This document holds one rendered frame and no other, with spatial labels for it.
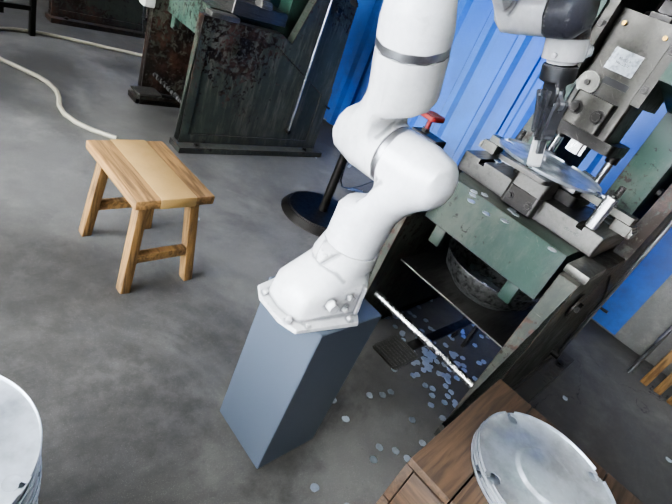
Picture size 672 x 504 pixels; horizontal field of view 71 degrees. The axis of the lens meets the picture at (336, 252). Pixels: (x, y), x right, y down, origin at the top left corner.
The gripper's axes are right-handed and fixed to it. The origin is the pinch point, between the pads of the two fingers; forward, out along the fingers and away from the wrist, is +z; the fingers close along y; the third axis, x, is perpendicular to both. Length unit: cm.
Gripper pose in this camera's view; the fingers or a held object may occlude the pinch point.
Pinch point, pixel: (536, 152)
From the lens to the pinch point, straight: 126.2
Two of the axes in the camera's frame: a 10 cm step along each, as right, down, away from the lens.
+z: -0.3, 8.4, 5.4
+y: -0.1, 5.4, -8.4
